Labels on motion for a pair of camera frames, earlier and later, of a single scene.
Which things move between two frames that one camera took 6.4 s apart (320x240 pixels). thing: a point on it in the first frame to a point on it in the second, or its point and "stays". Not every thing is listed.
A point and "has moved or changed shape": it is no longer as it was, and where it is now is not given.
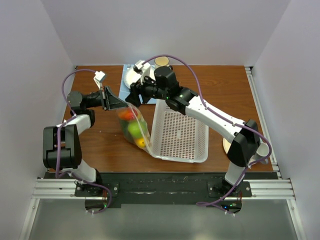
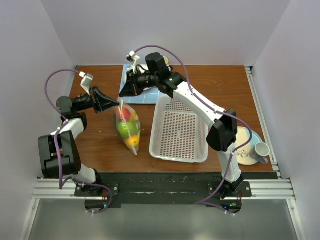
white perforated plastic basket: x=176 y=137 stays
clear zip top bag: x=134 y=128 has moved or changed shape
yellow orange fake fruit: x=140 y=142 to x=133 y=141
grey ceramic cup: x=262 y=152 stays
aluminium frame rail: x=277 y=188 stays
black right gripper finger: x=133 y=97 to x=129 y=89
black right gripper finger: x=141 y=99 to x=138 y=90
